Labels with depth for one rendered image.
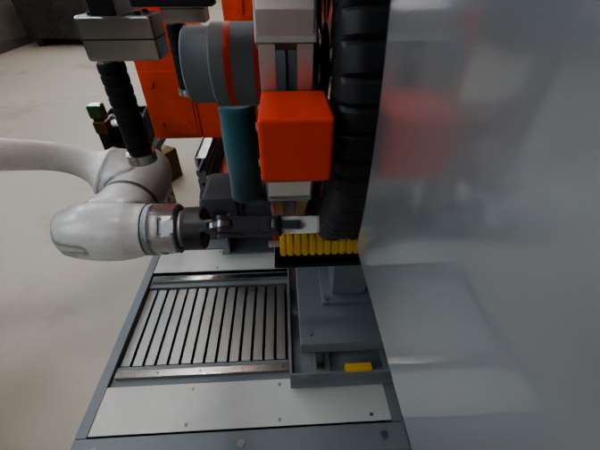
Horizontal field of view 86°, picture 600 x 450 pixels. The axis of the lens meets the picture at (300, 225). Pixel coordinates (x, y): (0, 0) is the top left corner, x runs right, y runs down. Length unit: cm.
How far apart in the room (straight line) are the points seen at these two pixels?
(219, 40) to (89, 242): 39
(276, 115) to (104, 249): 39
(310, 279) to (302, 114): 76
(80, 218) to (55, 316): 92
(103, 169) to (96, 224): 15
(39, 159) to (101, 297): 83
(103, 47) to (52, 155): 29
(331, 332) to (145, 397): 54
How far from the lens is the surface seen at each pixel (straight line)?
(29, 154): 74
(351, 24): 36
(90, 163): 73
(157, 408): 106
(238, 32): 63
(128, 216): 59
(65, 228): 63
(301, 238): 70
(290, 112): 34
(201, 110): 118
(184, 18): 83
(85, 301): 150
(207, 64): 62
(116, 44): 51
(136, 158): 57
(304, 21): 39
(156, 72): 118
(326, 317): 95
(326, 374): 93
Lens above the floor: 100
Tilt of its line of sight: 39 degrees down
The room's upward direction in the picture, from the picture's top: straight up
